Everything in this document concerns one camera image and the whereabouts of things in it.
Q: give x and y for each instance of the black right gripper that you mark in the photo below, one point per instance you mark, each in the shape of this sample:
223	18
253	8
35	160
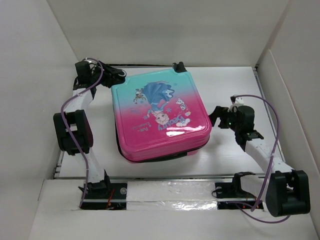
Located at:
223	119

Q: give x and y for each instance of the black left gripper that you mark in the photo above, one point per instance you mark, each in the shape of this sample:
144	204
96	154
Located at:
111	75

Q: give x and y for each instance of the pink and teal suitcase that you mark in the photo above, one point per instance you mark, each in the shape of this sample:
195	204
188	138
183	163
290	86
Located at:
159	115

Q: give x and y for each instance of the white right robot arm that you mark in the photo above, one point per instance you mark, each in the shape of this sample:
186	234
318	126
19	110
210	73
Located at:
284	190

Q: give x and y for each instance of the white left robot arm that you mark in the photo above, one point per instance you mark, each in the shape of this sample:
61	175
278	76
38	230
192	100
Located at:
73	131

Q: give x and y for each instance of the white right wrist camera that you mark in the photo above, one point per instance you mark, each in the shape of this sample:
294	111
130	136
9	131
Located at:
237	101

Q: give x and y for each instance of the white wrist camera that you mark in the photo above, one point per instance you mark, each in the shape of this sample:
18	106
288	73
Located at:
88	59
237	101

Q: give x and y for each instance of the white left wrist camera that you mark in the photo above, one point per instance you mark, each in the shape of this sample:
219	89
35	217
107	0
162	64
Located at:
88	59

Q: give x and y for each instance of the metal base rail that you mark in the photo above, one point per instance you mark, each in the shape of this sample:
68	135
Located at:
137	195

